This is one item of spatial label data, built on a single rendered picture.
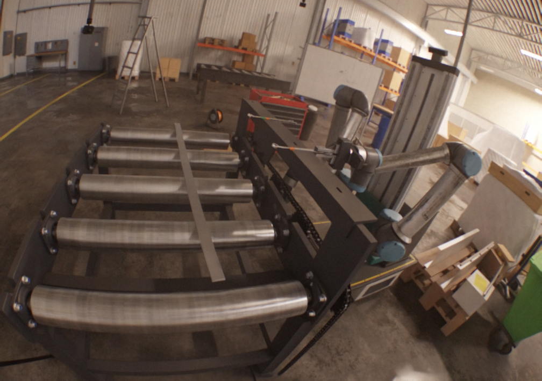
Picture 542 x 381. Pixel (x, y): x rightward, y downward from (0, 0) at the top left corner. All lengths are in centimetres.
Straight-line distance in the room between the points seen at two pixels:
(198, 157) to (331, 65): 467
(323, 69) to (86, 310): 553
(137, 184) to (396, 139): 152
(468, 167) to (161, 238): 128
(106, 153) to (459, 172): 173
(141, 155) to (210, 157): 38
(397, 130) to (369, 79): 423
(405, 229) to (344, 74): 473
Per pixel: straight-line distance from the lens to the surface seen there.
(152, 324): 66
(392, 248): 132
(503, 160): 868
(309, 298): 79
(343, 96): 157
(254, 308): 68
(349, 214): 64
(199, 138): 159
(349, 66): 572
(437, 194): 126
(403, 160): 129
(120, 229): 85
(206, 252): 75
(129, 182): 107
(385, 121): 636
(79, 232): 89
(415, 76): 166
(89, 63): 1116
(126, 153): 134
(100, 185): 110
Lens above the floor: 148
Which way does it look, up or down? 28 degrees down
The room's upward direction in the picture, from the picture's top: 15 degrees clockwise
